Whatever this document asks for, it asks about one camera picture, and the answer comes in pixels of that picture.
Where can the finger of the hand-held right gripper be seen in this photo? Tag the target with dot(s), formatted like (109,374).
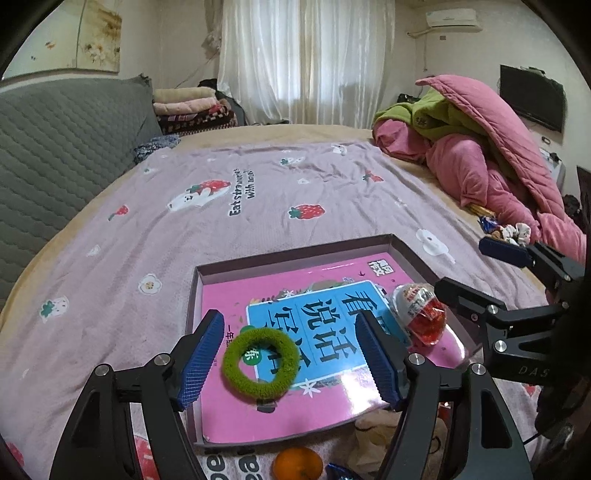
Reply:
(466,297)
(503,253)

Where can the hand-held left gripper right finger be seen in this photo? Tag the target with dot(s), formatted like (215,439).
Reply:
(378,364)

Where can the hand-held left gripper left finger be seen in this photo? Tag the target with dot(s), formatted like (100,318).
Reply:
(198,364)

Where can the red and white toy egg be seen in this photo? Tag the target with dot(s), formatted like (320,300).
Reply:
(420,323)

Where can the green fuzzy hair scrunchie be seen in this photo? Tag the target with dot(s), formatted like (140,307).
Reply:
(263,390)

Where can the blue candy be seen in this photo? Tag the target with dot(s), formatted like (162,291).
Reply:
(341,473)
(489,224)

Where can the clear biscuit packet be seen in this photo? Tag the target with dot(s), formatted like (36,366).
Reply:
(497,234)

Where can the white floral hair scrunchie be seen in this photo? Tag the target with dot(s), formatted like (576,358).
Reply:
(519,233)

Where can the yellow snack packet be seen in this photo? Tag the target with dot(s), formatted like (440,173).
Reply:
(481,210)

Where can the pink and blue book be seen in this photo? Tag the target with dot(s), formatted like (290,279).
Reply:
(323,401)

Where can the pink quilt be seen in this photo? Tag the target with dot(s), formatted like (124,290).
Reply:
(466,175)

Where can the orange fruit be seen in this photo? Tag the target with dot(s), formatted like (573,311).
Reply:
(298,465)

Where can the green blanket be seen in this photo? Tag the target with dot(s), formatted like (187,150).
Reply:
(443,115)

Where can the purple strawberry print blanket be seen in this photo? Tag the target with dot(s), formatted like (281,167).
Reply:
(231,184)

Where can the blue patterned cloth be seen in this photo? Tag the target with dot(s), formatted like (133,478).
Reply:
(154,147)

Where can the white air conditioner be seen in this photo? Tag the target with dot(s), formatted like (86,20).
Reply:
(455,19)

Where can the checkered dark red folded blanket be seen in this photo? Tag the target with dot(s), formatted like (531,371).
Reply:
(198,123)

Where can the grey quilted headboard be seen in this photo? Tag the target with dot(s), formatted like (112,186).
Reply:
(55,152)

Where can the pink folded blanket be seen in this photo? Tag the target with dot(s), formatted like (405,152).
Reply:
(184,107)

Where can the cream folded blanket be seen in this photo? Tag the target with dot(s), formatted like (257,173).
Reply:
(182,94)

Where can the white sheer curtain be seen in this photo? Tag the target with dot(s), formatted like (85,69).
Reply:
(300,60)

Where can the black wall television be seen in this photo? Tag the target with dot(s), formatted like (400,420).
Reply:
(533,97)

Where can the floral wall painting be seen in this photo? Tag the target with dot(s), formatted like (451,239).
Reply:
(92,37)

